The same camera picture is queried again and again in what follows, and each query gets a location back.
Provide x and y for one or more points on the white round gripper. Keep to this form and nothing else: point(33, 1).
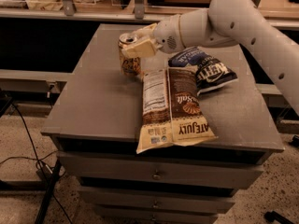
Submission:
point(166, 33)

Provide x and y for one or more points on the orange soda can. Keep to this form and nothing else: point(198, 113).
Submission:
point(130, 66)

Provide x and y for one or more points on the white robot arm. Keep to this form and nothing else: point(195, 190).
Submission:
point(226, 23)

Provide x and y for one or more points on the blue chip bag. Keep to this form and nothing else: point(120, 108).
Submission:
point(211, 73)

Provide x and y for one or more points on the brown chip bag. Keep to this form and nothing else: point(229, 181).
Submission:
point(171, 113)

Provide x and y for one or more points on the grey drawer cabinet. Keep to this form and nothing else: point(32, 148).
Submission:
point(154, 148)

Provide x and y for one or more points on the grey counter shelf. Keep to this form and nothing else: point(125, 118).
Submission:
point(33, 81)

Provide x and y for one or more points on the top grey drawer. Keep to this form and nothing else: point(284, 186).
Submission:
point(160, 170)

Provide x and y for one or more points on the grey drawer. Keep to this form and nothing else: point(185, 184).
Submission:
point(160, 170)
point(156, 200)
point(158, 216)

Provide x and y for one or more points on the middle grey drawer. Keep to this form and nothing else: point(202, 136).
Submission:
point(156, 200)

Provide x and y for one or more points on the black stand leg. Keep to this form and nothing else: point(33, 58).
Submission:
point(51, 181)

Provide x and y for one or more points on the bottom grey drawer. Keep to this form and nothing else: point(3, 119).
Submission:
point(158, 216)

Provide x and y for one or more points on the black caster base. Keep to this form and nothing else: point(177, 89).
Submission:
point(274, 216)

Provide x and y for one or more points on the grey metal bracket middle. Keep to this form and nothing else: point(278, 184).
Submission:
point(139, 9)

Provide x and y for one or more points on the grey metal bracket left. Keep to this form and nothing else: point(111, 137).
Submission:
point(69, 7)

